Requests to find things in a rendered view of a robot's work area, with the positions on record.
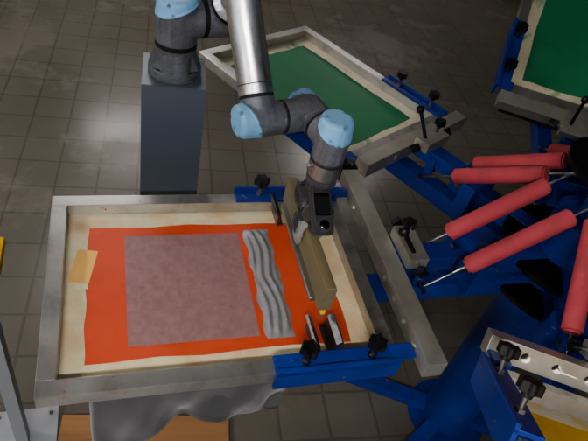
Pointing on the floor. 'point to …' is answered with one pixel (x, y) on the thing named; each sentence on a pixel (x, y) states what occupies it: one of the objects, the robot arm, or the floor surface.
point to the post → (17, 431)
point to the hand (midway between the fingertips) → (306, 241)
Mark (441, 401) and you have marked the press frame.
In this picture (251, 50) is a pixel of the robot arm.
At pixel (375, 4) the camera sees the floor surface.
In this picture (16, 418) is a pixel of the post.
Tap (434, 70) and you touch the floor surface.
